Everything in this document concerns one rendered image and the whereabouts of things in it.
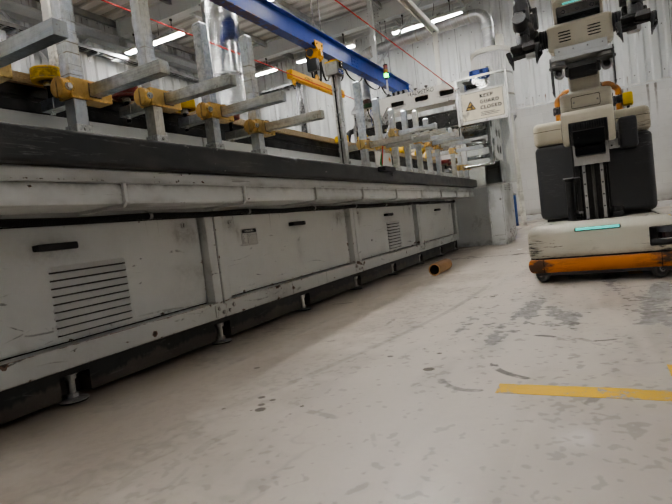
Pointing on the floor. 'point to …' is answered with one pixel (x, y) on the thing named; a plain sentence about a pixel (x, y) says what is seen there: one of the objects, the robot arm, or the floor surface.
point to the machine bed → (178, 267)
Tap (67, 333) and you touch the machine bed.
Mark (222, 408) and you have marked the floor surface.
